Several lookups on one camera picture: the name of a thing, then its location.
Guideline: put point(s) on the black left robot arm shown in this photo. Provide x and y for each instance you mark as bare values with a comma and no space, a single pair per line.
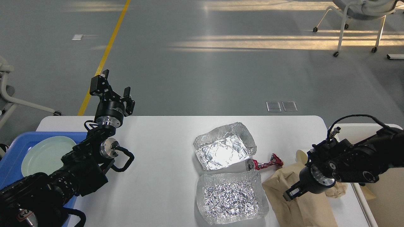
107,154

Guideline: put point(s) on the white paper cup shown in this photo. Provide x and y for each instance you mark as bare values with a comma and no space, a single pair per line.
301,157

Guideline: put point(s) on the white bar on floor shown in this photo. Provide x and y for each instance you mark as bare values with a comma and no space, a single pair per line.
395,56

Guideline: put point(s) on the crushed red soda can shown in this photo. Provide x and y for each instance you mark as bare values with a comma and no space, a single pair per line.
252,164

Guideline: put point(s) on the upper aluminium foil tray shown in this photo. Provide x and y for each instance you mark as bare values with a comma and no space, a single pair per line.
223,146

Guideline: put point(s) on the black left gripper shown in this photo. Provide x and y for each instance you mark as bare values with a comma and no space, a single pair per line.
111,110

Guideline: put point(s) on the white plastic bin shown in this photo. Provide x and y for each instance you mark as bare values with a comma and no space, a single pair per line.
387,207

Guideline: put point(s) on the blue plastic tray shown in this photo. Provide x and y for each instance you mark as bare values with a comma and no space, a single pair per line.
12,157

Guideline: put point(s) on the aluminium foil tray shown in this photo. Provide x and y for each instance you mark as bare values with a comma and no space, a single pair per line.
223,146
230,197

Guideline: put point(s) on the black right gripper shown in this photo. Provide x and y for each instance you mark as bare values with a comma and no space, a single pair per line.
310,180

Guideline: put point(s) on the white office chair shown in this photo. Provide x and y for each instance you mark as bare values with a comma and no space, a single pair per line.
360,10

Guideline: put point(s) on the white chair at left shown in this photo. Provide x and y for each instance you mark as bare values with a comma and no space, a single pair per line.
10,102

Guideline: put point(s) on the light green plate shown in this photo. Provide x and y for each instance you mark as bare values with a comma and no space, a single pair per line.
46,155

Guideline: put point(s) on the lower aluminium foil tray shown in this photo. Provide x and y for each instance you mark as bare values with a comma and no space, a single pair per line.
230,197

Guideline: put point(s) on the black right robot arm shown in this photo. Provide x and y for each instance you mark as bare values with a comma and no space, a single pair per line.
333,161

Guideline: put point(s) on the brown paper bag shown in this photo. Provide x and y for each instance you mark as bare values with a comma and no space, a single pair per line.
308,210

